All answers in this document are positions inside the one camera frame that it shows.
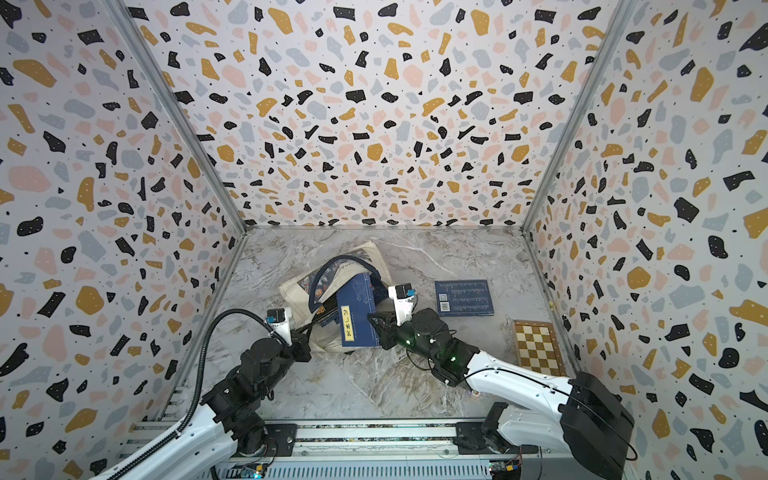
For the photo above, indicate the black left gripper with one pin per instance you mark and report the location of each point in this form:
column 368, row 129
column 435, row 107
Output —
column 301, row 344

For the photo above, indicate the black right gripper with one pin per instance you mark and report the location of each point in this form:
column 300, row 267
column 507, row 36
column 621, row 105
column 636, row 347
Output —
column 391, row 331

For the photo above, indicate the beige canvas floral tote bag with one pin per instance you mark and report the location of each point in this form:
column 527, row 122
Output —
column 307, row 292

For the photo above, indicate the blue book barcode back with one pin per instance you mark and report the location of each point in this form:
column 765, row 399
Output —
column 464, row 298

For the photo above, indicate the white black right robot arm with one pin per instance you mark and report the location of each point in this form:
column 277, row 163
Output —
column 536, row 409

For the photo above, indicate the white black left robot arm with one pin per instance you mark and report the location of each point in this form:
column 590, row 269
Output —
column 225, row 420

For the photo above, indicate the black marbled spine book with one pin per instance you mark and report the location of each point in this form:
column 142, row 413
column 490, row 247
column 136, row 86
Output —
column 328, row 314

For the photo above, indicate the wooden chessboard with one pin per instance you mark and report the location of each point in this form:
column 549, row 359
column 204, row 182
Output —
column 538, row 349

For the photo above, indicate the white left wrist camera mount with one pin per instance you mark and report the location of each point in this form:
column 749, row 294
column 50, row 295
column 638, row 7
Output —
column 279, row 321

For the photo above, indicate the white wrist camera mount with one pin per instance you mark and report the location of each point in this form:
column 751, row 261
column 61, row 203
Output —
column 405, row 300
column 279, row 321

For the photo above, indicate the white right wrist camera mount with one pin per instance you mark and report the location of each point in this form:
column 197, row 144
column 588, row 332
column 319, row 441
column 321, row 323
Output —
column 405, row 300

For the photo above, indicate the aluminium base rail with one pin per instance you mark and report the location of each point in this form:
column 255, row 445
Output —
column 350, row 449

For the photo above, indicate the aluminium corner frame post left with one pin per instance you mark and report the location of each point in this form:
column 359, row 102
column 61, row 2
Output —
column 123, row 22

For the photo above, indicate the aluminium corner frame post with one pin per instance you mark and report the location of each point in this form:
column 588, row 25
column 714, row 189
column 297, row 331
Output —
column 615, row 27
column 123, row 22

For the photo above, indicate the aluminium corner frame post right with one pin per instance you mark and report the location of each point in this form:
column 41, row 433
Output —
column 615, row 27

